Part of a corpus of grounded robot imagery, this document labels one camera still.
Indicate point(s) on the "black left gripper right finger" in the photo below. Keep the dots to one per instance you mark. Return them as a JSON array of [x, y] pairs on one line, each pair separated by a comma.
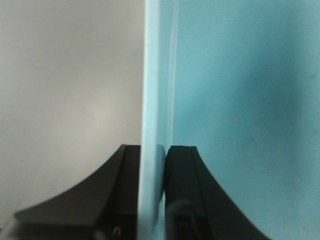
[[196, 206]]

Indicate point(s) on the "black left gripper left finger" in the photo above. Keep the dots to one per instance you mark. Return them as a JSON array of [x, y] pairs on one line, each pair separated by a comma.
[[103, 206]]

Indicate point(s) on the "light blue plastic box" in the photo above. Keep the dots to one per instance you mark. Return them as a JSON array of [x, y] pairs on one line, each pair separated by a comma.
[[240, 80]]

